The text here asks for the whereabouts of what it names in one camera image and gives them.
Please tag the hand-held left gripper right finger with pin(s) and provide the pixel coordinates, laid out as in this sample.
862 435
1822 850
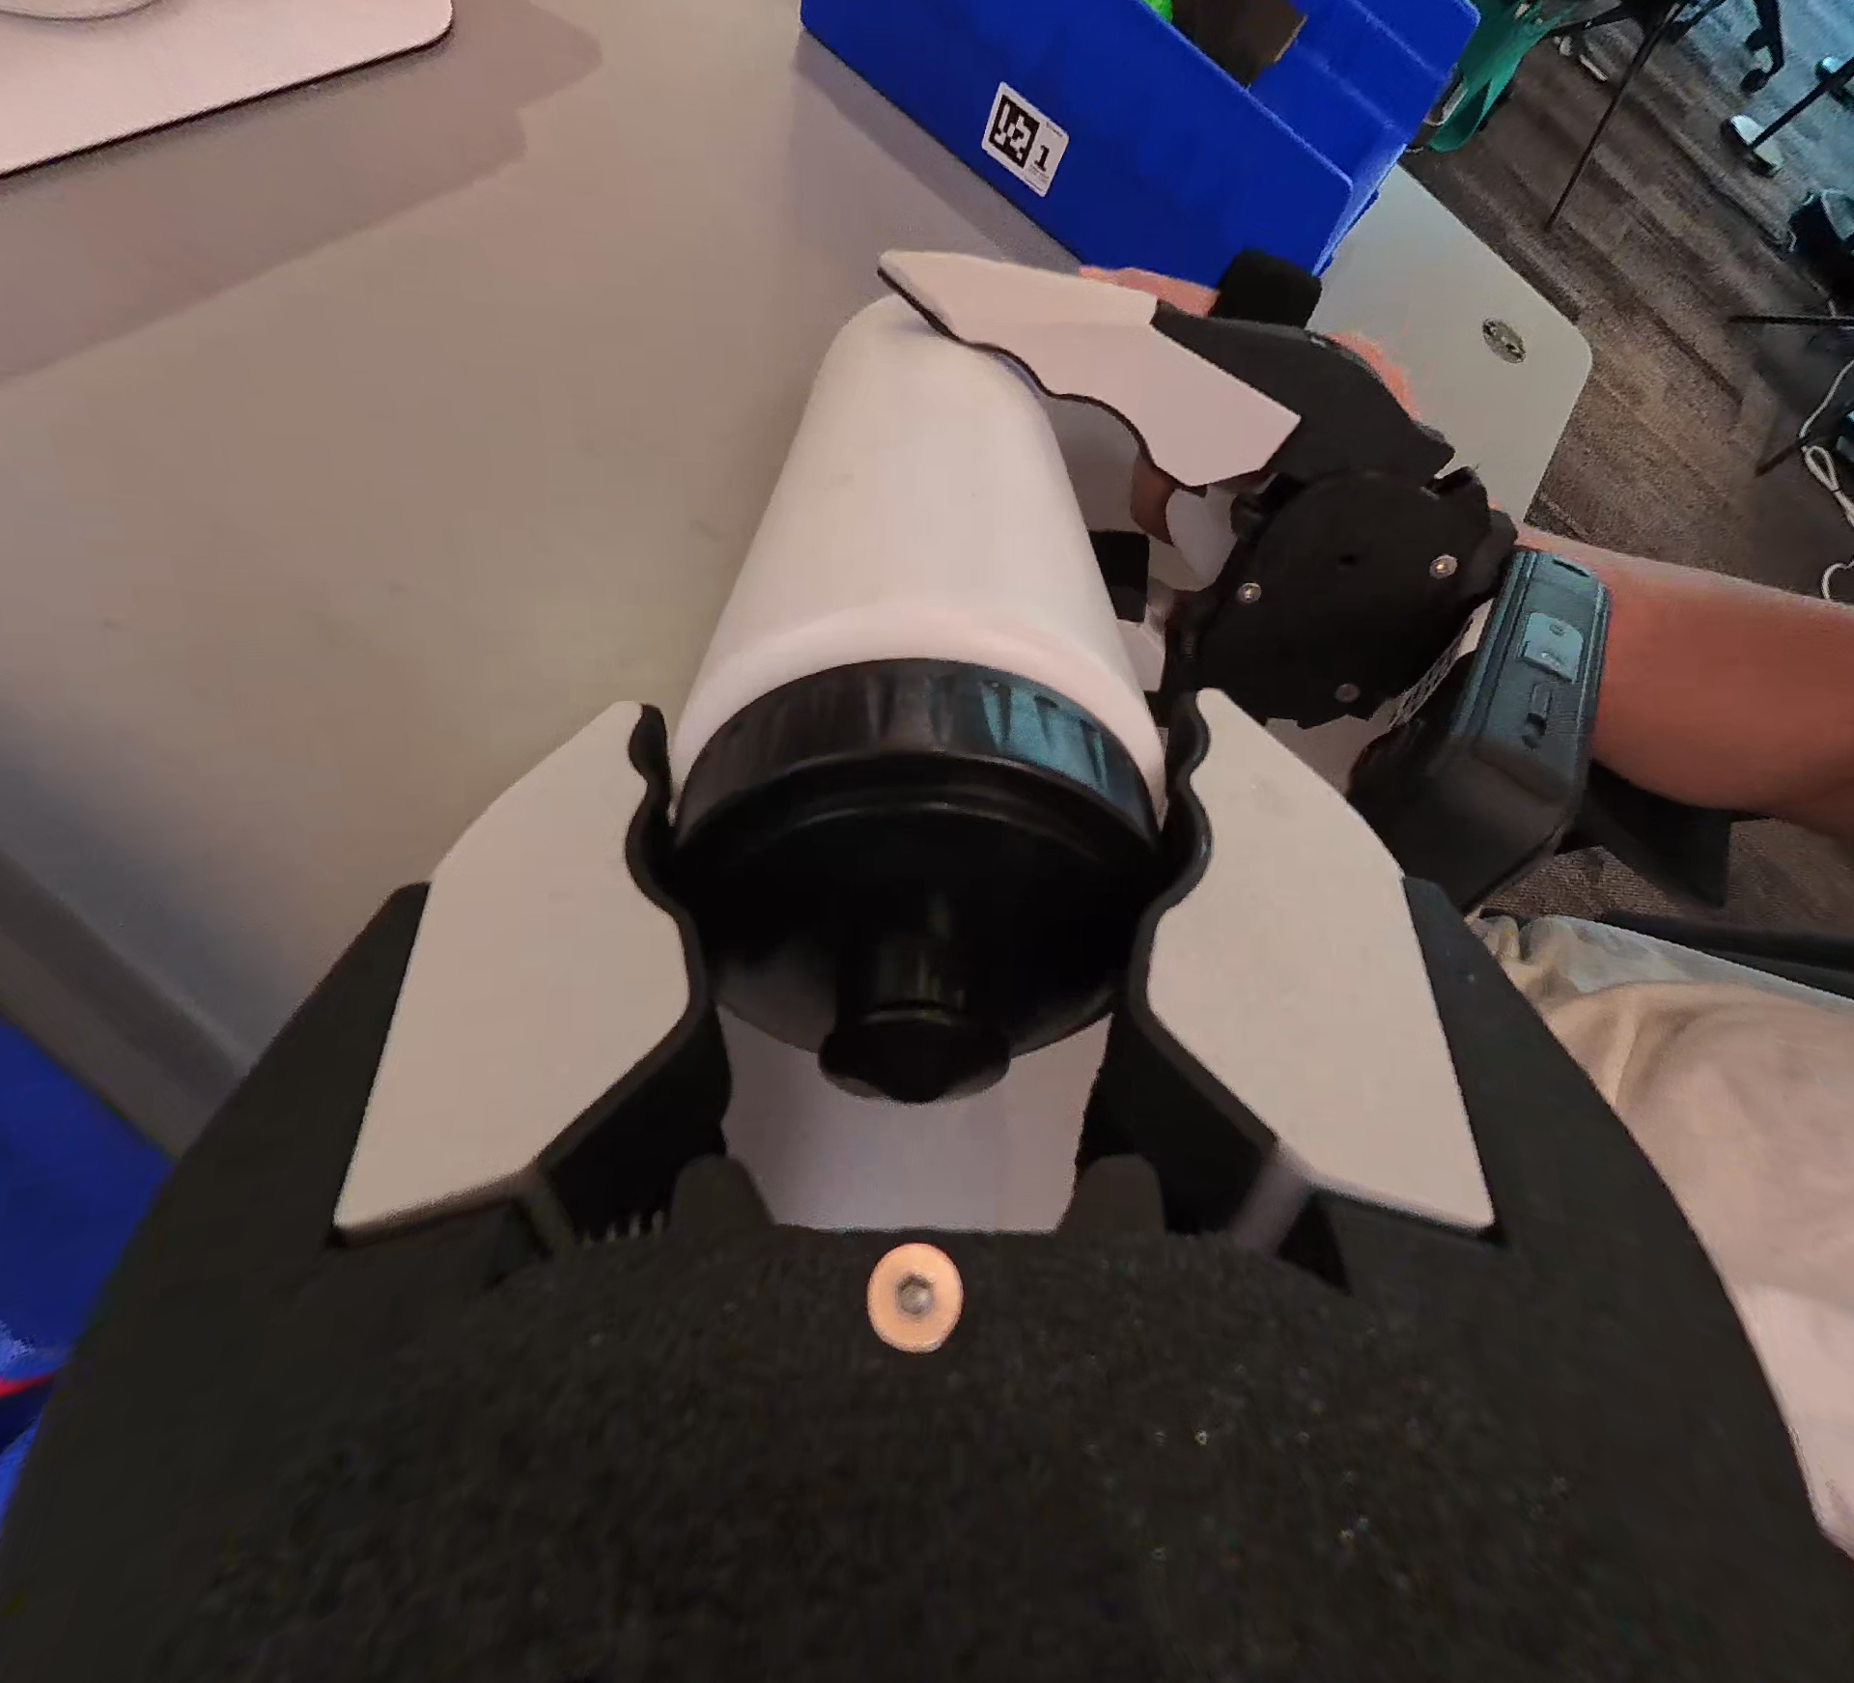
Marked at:
1304 988

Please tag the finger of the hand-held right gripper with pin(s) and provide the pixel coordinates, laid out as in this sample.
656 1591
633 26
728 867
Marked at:
1100 352
1199 536

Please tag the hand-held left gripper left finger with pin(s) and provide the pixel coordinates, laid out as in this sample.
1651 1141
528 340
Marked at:
507 988

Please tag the white bottle with black cap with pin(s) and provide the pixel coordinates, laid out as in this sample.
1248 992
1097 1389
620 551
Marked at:
899 511

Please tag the person's right forearm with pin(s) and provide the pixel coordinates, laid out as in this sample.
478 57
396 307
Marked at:
1725 683

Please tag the person's right hand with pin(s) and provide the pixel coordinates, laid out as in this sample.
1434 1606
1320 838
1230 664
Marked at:
1145 286

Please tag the round metal table grommet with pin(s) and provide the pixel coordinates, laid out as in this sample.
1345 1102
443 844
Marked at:
1504 338

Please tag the green plastic chair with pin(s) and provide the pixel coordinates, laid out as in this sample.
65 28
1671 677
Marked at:
1508 18

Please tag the white stand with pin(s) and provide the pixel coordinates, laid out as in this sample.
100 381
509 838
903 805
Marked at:
290 3

